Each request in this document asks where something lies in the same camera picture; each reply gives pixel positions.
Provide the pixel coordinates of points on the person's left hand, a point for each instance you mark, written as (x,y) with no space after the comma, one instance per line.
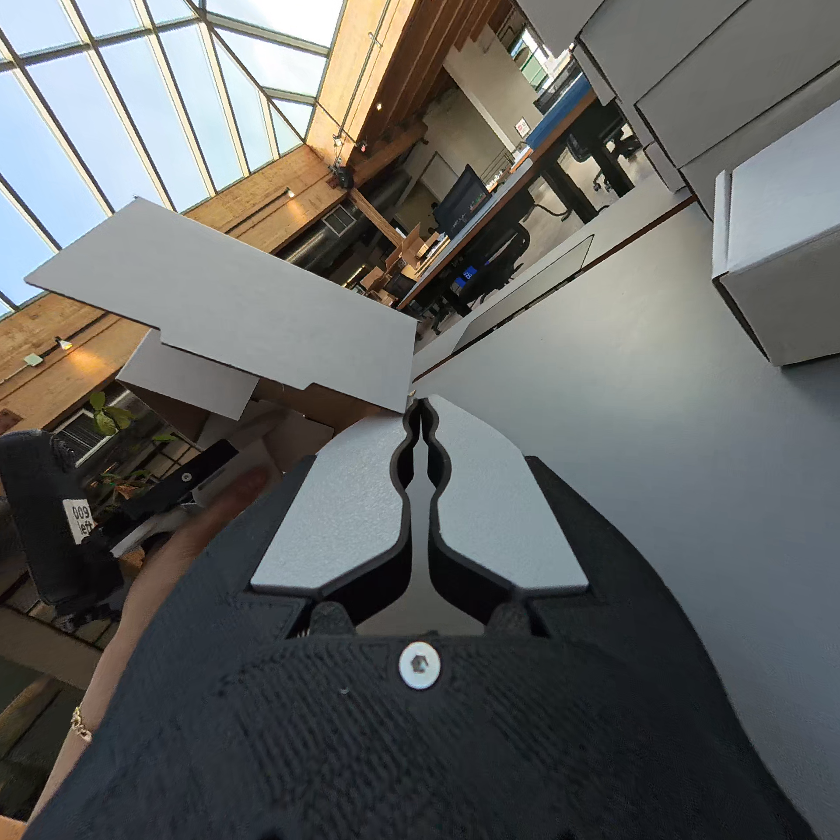
(177,564)

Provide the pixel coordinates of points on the long wooden-edged desk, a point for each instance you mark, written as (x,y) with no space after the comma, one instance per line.
(472,236)

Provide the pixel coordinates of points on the white cardboard box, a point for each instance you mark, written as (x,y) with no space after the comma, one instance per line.
(229,289)

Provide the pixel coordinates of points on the round black wall reel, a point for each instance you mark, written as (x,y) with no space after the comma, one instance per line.
(341,177)

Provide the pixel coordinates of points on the blue-topped table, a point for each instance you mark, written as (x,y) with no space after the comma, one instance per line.
(558,118)

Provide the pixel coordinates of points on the person's left forearm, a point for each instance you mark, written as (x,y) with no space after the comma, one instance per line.
(105,676)

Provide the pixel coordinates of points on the white wall vent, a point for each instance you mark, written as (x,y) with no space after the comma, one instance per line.
(338,220)

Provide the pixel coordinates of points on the green potted plant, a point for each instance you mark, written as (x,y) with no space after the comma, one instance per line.
(105,417)

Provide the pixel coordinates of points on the pile of brown cardboard boxes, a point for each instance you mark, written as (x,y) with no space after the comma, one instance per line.
(410,246)

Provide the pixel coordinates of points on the metal air duct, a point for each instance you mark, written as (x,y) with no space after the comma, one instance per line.
(308,239)

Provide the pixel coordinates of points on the stack of white folded boxes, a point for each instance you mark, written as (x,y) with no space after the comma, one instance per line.
(774,249)

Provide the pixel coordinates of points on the black office chair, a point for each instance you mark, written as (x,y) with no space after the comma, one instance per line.
(492,262)
(584,141)

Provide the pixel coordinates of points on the black computer monitor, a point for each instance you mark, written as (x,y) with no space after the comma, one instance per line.
(463,197)

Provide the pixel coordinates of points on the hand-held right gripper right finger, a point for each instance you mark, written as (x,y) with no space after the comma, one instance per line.
(502,525)

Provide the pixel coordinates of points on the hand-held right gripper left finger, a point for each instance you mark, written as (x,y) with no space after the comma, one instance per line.
(334,518)

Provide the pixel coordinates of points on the skylight window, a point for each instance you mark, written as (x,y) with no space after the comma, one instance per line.
(98,98)

